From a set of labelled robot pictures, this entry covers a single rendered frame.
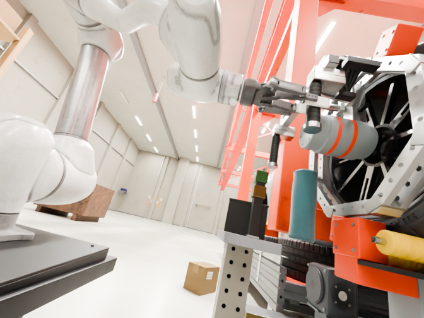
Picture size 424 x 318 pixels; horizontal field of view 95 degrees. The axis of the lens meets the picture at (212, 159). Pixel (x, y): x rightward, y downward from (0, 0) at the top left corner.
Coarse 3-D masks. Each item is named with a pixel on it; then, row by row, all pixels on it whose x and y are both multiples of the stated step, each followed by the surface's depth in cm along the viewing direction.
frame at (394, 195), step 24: (384, 72) 65; (408, 72) 50; (408, 96) 49; (408, 144) 46; (312, 168) 92; (408, 168) 45; (384, 192) 50; (408, 192) 48; (360, 216) 62; (384, 216) 53
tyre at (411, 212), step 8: (416, 48) 60; (376, 80) 74; (328, 160) 96; (328, 168) 94; (328, 176) 92; (328, 184) 91; (416, 200) 50; (408, 208) 52; (416, 208) 49; (408, 216) 51; (416, 216) 49; (392, 224) 55; (400, 224) 53; (408, 224) 51; (416, 224) 49; (400, 232) 52; (408, 232) 50; (416, 232) 49
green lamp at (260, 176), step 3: (258, 171) 64; (261, 171) 64; (255, 174) 66; (258, 174) 64; (261, 174) 64; (264, 174) 64; (267, 174) 64; (255, 177) 64; (258, 177) 63; (261, 177) 63; (264, 177) 63; (267, 177) 63; (255, 180) 64; (258, 180) 63; (261, 180) 63; (264, 180) 63; (267, 180) 63; (264, 183) 63
